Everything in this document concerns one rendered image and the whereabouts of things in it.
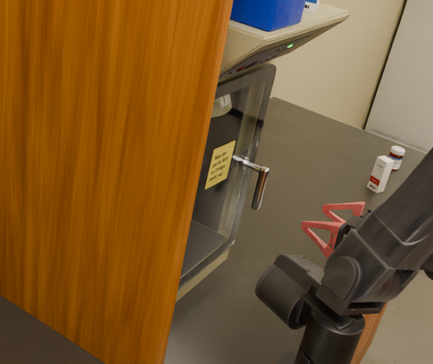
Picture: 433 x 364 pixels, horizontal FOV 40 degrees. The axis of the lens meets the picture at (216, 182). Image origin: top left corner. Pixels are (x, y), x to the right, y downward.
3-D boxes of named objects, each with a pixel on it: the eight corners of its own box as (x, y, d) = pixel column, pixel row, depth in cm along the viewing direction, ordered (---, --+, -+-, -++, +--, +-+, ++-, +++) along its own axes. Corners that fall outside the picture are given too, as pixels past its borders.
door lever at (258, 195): (238, 197, 116) (232, 201, 114) (249, 154, 112) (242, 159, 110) (262, 208, 114) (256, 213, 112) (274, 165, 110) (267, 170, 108)
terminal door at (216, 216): (143, 314, 101) (178, 97, 82) (231, 242, 125) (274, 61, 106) (147, 316, 101) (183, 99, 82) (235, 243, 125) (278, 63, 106)
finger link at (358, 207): (316, 199, 109) (363, 217, 105) (330, 188, 114) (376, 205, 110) (308, 231, 112) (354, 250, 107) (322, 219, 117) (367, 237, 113)
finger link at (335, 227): (300, 211, 103) (350, 231, 99) (316, 199, 109) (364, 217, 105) (292, 245, 106) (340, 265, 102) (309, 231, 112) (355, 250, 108)
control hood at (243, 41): (174, 84, 81) (186, 11, 76) (277, 49, 106) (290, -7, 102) (246, 113, 76) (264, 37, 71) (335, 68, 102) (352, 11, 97)
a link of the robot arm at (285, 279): (362, 269, 57) (405, 271, 63) (283, 209, 64) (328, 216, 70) (306, 367, 60) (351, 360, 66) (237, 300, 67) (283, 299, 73)
